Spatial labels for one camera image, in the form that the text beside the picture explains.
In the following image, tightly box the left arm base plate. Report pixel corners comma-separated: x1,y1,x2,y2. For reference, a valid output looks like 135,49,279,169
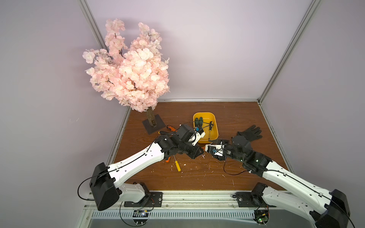
124,192,163,208

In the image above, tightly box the black handled long screwdriver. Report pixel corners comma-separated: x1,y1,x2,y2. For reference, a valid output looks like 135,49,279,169
158,131,171,135

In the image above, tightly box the large orange black screwdriver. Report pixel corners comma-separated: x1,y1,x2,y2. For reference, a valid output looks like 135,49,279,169
166,125,177,132

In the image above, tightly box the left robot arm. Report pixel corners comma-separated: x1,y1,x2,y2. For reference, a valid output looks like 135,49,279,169
89,124,205,211

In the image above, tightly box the green black screwdriver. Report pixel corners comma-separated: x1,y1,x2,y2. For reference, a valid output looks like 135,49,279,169
194,118,199,127
199,117,203,128

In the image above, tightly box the aluminium front rail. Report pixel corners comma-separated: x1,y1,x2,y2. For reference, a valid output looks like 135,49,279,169
84,189,319,211

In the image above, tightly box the black work glove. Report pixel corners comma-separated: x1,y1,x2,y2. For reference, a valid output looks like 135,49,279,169
237,125,263,142

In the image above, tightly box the left controller board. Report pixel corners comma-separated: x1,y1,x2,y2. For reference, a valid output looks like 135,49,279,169
132,210,150,227

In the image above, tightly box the right controller board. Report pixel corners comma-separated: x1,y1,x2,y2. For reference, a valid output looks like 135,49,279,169
253,210,270,225

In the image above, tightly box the pink artificial blossom tree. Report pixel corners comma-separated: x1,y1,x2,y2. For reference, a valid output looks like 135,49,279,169
82,19,170,125

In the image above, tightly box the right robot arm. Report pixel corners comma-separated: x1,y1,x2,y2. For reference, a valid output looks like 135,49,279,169
205,135,352,228

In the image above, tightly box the black yellow grip screwdriver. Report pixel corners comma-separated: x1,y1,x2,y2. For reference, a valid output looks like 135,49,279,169
208,121,214,140

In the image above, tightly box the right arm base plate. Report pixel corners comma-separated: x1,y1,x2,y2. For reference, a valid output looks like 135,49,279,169
232,192,275,208

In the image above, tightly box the controller board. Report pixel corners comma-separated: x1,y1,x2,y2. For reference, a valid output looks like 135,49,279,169
253,210,270,225
132,210,150,227

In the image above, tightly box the yellow handled screwdriver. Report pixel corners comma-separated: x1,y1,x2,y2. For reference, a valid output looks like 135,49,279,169
173,156,182,172

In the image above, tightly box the yellow plastic storage box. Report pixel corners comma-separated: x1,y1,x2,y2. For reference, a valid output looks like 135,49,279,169
193,112,219,143

